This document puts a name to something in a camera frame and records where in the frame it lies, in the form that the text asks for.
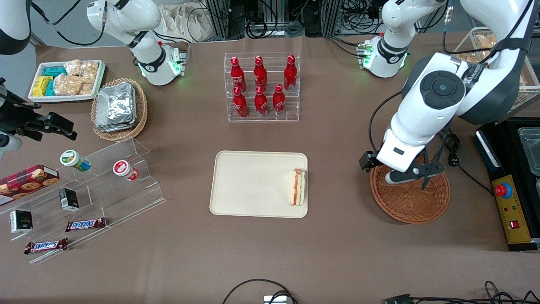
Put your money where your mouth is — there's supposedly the silver foil packet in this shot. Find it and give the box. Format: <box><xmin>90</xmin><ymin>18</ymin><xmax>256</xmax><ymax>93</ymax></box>
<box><xmin>96</xmin><ymin>82</ymin><xmax>136</xmax><ymax>129</ymax></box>
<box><xmin>94</xmin><ymin>84</ymin><xmax>138</xmax><ymax>133</ymax></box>

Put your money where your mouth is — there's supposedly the white rectangular snack tray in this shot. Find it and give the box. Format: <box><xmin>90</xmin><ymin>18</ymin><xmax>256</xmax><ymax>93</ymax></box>
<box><xmin>28</xmin><ymin>60</ymin><xmax>106</xmax><ymax>103</ymax></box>

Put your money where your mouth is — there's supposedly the red cola bottle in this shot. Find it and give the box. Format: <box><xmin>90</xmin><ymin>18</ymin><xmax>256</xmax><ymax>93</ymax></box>
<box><xmin>230</xmin><ymin>57</ymin><xmax>247</xmax><ymax>92</ymax></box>
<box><xmin>283</xmin><ymin>55</ymin><xmax>298</xmax><ymax>92</ymax></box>
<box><xmin>233</xmin><ymin>87</ymin><xmax>249</xmax><ymax>118</ymax></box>
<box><xmin>254</xmin><ymin>86</ymin><xmax>269</xmax><ymax>117</ymax></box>
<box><xmin>272</xmin><ymin>84</ymin><xmax>287</xmax><ymax>116</ymax></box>
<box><xmin>253</xmin><ymin>56</ymin><xmax>268</xmax><ymax>91</ymax></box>

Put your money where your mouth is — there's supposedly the red tartan cookie box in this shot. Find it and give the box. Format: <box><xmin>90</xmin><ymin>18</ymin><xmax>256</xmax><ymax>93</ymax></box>
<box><xmin>0</xmin><ymin>164</ymin><xmax>60</xmax><ymax>207</ymax></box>

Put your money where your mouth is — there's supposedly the clear acrylic bottle rack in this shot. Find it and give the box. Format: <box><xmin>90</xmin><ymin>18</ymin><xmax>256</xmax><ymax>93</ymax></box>
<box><xmin>224</xmin><ymin>52</ymin><xmax>301</xmax><ymax>123</ymax></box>

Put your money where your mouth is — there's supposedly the Snickers chocolate bar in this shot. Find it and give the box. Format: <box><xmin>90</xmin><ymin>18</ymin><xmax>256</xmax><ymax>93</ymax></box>
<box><xmin>65</xmin><ymin>217</ymin><xmax>108</xmax><ymax>233</ymax></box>
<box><xmin>24</xmin><ymin>237</ymin><xmax>69</xmax><ymax>255</ymax></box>

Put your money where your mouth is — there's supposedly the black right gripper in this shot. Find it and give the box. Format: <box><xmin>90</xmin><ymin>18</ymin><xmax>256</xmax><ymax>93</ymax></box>
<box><xmin>0</xmin><ymin>78</ymin><xmax>78</xmax><ymax>142</ymax></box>

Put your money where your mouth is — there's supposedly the aluminium frame post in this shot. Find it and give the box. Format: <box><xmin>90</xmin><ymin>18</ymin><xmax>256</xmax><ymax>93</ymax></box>
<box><xmin>202</xmin><ymin>0</ymin><xmax>237</xmax><ymax>41</ymax></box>
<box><xmin>323</xmin><ymin>0</ymin><xmax>343</xmax><ymax>36</ymax></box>

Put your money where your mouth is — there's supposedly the black cable with connector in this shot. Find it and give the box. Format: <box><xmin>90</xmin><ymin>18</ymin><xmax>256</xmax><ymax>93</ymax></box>
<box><xmin>382</xmin><ymin>281</ymin><xmax>540</xmax><ymax>304</ymax></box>

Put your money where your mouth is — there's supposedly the oval light wicker basket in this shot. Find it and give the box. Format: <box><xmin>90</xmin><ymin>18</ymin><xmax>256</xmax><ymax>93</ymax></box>
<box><xmin>91</xmin><ymin>78</ymin><xmax>148</xmax><ymax>142</ymax></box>

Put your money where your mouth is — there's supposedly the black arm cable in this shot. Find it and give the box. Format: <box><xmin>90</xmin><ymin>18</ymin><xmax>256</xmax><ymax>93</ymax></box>
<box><xmin>367</xmin><ymin>90</ymin><xmax>404</xmax><ymax>155</ymax></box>
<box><xmin>30</xmin><ymin>0</ymin><xmax>106</xmax><ymax>47</ymax></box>

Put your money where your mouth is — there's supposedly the yellow control panel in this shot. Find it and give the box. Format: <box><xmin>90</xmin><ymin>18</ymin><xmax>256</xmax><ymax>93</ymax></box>
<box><xmin>491</xmin><ymin>174</ymin><xmax>533</xmax><ymax>245</ymax></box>

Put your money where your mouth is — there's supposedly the black right base cable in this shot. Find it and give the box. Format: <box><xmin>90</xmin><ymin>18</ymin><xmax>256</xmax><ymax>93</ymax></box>
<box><xmin>152</xmin><ymin>30</ymin><xmax>191</xmax><ymax>45</ymax></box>

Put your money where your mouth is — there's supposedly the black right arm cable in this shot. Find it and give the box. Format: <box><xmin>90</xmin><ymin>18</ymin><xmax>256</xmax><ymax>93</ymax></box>
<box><xmin>30</xmin><ymin>0</ymin><xmax>106</xmax><ymax>47</ymax></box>

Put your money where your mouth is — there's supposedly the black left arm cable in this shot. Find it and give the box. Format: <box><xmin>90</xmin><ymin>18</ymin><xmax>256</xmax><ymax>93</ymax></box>
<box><xmin>367</xmin><ymin>90</ymin><xmax>404</xmax><ymax>155</ymax></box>

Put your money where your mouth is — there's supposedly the red lid yogurt cup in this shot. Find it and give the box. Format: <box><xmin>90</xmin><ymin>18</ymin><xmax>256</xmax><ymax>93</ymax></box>
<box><xmin>112</xmin><ymin>160</ymin><xmax>140</xmax><ymax>182</ymax></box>

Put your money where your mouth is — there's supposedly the round brown wicker basket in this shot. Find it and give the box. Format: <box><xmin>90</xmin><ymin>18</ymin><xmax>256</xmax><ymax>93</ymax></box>
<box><xmin>370</xmin><ymin>149</ymin><xmax>451</xmax><ymax>225</ymax></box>

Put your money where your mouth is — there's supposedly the black appliance base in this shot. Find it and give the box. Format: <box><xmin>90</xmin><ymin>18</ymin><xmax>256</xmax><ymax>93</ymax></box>
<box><xmin>472</xmin><ymin>117</ymin><xmax>540</xmax><ymax>253</ymax></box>

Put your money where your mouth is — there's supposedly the cream plastic tray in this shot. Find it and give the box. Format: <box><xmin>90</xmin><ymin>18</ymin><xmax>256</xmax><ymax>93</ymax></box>
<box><xmin>209</xmin><ymin>151</ymin><xmax>309</xmax><ymax>219</ymax></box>

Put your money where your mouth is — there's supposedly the black power cable with plug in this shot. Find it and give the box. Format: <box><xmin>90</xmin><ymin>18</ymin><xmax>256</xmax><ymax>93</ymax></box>
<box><xmin>439</xmin><ymin>130</ymin><xmax>496</xmax><ymax>197</ymax></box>

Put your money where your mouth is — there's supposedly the beige cloth bag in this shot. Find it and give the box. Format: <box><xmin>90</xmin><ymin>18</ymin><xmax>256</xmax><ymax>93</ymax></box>
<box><xmin>159</xmin><ymin>3</ymin><xmax>213</xmax><ymax>43</ymax></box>

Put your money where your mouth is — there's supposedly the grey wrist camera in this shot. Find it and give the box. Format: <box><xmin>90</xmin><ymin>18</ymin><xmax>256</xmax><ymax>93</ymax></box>
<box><xmin>385</xmin><ymin>165</ymin><xmax>445</xmax><ymax>185</ymax></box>
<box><xmin>0</xmin><ymin>131</ymin><xmax>22</xmax><ymax>159</ymax></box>

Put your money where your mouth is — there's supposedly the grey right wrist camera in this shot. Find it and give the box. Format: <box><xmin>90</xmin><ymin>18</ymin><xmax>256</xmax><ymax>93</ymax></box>
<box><xmin>0</xmin><ymin>131</ymin><xmax>22</xmax><ymax>159</ymax></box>

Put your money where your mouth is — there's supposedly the clear plastic container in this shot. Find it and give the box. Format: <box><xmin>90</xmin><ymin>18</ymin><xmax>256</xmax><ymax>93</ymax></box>
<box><xmin>518</xmin><ymin>127</ymin><xmax>540</xmax><ymax>178</ymax></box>

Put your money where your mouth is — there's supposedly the small black carton box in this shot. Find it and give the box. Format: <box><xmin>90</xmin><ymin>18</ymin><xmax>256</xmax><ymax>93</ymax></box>
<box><xmin>59</xmin><ymin>187</ymin><xmax>80</xmax><ymax>212</ymax></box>
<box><xmin>10</xmin><ymin>209</ymin><xmax>33</xmax><ymax>234</ymax></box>

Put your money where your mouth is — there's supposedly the triangular sandwich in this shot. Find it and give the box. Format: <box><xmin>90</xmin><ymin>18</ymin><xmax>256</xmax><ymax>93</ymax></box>
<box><xmin>288</xmin><ymin>168</ymin><xmax>307</xmax><ymax>207</ymax></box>

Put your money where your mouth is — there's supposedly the green lid yogurt cup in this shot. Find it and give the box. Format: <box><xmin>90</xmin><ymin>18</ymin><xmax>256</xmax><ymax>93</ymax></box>
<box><xmin>59</xmin><ymin>149</ymin><xmax>92</xmax><ymax>172</ymax></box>

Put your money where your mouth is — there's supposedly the white wire basket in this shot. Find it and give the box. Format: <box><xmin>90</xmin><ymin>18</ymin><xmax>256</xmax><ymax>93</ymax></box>
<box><xmin>451</xmin><ymin>26</ymin><xmax>540</xmax><ymax>112</ymax></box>

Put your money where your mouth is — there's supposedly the black left base cable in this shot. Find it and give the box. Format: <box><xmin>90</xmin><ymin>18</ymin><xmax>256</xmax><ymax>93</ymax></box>
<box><xmin>325</xmin><ymin>35</ymin><xmax>365</xmax><ymax>57</ymax></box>

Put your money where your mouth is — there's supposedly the black base cable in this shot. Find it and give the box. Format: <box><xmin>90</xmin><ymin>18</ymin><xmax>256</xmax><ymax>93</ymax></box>
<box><xmin>152</xmin><ymin>30</ymin><xmax>191</xmax><ymax>45</ymax></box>
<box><xmin>325</xmin><ymin>35</ymin><xmax>365</xmax><ymax>57</ymax></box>

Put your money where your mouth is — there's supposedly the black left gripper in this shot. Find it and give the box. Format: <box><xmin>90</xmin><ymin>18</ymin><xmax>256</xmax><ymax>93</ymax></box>
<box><xmin>359</xmin><ymin>151</ymin><xmax>446</xmax><ymax>175</ymax></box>

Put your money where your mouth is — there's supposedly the black looped cable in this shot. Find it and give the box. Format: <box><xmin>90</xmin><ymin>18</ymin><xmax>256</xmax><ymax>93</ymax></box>
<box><xmin>222</xmin><ymin>278</ymin><xmax>299</xmax><ymax>304</ymax></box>

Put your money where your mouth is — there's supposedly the clear acrylic step shelf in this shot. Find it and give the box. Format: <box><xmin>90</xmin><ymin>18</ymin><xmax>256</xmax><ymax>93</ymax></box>
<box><xmin>0</xmin><ymin>136</ymin><xmax>167</xmax><ymax>265</ymax></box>

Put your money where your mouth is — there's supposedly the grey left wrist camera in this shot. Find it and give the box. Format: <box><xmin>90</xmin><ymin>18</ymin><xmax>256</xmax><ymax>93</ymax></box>
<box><xmin>385</xmin><ymin>165</ymin><xmax>445</xmax><ymax>185</ymax></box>

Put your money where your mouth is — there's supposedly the yellow snack packet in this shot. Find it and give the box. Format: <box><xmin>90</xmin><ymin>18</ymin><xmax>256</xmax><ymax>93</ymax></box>
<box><xmin>32</xmin><ymin>76</ymin><xmax>53</xmax><ymax>97</ymax></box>

